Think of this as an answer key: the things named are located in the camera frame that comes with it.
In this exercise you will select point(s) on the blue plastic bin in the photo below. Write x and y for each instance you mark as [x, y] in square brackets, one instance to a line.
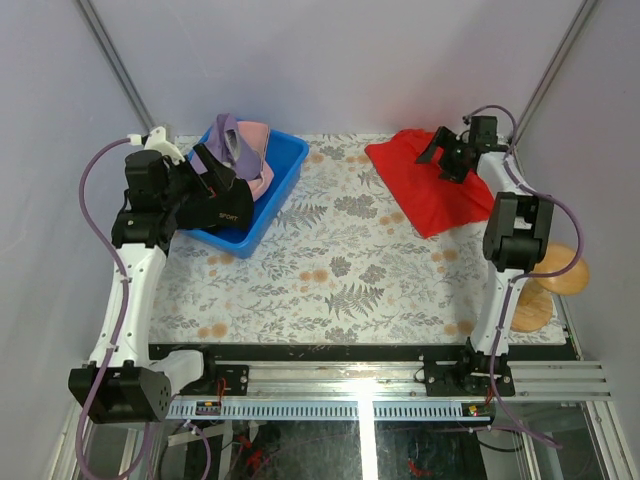
[285, 155]

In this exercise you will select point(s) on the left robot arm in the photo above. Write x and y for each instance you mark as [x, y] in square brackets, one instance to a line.
[164, 194]

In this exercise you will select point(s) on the pink cap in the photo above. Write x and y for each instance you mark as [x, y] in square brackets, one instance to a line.
[257, 137]

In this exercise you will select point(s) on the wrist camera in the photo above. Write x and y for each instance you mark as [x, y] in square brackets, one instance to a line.
[157, 140]
[482, 131]

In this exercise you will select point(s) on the right frame post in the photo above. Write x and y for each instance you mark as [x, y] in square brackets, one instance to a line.
[577, 26]

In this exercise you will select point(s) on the black baseball cap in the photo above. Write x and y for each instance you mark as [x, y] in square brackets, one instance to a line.
[234, 208]

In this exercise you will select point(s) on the slotted cable duct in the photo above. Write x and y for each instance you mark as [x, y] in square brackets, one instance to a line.
[328, 410]

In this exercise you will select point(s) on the frame post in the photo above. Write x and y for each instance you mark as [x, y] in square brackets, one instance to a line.
[577, 26]
[107, 47]

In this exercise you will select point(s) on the wooden hat stand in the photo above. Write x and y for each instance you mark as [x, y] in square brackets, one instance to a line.
[534, 308]

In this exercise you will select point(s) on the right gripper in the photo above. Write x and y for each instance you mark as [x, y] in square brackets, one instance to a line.
[441, 138]

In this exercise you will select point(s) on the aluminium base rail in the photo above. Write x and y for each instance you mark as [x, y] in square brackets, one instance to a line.
[553, 381]

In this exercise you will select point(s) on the left frame post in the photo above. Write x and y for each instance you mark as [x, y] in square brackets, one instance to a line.
[107, 47]

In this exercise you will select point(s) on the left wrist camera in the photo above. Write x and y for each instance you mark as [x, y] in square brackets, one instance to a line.
[157, 140]

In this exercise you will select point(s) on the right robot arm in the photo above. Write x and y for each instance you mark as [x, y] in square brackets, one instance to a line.
[514, 242]

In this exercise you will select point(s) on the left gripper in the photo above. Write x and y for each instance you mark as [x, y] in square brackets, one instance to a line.
[217, 173]

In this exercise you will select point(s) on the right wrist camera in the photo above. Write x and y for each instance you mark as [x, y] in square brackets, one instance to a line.
[482, 131]

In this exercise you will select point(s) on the purple cap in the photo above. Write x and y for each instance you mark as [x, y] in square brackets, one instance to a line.
[227, 145]

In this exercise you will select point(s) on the red cloth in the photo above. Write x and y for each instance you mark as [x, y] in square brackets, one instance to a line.
[432, 205]

